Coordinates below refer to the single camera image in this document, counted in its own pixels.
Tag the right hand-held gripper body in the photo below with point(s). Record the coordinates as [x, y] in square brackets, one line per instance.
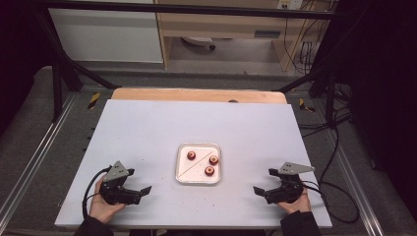
[285, 193]

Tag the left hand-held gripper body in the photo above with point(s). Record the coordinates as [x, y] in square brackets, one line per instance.
[114, 193]

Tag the white square tray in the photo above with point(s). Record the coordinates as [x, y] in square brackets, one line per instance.
[193, 178]

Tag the red hawthorn fruit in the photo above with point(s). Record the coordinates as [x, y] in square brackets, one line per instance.
[191, 155]
[213, 160]
[209, 170]

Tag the thin wooden skewer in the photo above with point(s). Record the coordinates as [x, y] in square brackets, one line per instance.
[196, 163]

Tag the person's right hand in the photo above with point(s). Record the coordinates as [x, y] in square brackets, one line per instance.
[296, 206]

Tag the person's left hand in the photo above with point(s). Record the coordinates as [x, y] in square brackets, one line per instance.
[103, 209]

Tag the white table board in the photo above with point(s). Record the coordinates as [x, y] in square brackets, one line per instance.
[147, 131]

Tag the yellow black tape marker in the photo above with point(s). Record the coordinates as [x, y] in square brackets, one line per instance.
[94, 100]

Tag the wooden table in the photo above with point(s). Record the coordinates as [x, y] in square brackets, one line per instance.
[183, 95]

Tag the white cabinet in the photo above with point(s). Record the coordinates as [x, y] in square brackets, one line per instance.
[105, 36]

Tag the dark curtain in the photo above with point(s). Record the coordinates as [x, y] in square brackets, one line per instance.
[387, 82]
[19, 49]

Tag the office chair base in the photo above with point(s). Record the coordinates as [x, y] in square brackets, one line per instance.
[198, 40]

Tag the light wooden desk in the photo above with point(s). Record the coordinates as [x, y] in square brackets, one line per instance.
[223, 26]

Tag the white power strip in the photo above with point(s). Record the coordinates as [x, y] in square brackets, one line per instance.
[290, 4]

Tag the aluminium floor rail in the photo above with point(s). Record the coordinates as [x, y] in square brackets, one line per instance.
[36, 154]
[357, 193]

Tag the black metal frame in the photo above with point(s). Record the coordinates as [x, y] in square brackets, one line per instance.
[196, 10]

